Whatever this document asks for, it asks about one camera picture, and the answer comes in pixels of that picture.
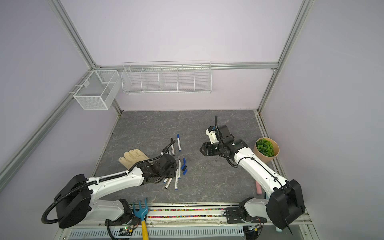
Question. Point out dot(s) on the white mesh cube basket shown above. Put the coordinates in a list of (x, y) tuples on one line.
[(99, 90)]

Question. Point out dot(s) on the beige cloth glove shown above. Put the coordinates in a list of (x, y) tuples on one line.
[(131, 157)]

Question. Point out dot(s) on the white wire wall shelf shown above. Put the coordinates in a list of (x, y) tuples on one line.
[(167, 77)]

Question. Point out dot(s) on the purple trowel pink handle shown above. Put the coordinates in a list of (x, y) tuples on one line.
[(259, 189)]

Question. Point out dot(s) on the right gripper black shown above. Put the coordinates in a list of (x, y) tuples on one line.
[(208, 151)]

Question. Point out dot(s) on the light blue garden trowel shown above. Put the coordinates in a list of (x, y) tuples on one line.
[(278, 230)]

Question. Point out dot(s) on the blue garden rake yellow handle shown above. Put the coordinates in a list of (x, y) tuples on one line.
[(141, 213)]

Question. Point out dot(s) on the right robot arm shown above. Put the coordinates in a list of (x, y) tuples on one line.
[(285, 201)]

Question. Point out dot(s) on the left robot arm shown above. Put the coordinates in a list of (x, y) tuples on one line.
[(82, 198)]

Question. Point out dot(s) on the potted green plant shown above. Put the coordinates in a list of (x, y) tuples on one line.
[(266, 149)]

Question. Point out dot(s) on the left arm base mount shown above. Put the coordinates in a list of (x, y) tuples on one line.
[(126, 219)]

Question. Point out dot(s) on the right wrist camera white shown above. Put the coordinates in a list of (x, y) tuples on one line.
[(211, 133)]

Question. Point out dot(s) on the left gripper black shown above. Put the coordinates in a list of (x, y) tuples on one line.
[(172, 171)]

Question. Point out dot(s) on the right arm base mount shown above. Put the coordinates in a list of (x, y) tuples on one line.
[(239, 216)]

